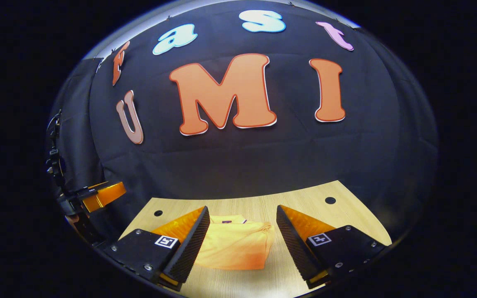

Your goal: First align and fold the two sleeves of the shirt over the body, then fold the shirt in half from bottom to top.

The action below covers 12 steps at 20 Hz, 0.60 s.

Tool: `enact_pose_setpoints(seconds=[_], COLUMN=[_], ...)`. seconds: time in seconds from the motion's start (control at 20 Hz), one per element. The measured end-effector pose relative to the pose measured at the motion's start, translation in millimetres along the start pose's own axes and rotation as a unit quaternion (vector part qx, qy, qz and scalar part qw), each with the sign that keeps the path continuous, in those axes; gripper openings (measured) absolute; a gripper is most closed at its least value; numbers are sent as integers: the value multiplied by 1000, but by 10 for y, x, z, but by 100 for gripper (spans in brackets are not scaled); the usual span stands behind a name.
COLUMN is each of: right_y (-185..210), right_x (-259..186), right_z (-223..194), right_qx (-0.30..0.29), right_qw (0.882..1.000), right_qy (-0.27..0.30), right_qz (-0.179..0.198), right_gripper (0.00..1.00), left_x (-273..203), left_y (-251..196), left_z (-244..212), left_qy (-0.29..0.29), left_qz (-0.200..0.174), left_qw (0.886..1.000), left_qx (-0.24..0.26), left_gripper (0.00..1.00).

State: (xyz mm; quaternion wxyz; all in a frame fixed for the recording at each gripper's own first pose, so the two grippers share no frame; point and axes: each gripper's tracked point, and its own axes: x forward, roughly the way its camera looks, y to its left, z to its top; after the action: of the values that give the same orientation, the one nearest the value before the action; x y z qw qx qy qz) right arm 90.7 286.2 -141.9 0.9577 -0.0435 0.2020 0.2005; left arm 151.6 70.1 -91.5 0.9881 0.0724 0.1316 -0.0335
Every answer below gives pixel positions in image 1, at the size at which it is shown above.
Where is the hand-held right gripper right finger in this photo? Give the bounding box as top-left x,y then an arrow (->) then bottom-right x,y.
275,204 -> 389,290

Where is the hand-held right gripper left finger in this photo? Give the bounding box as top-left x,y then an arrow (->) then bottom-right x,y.
103,206 -> 211,291

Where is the orange T-shirt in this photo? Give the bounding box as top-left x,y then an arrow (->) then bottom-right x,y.
195,214 -> 275,271

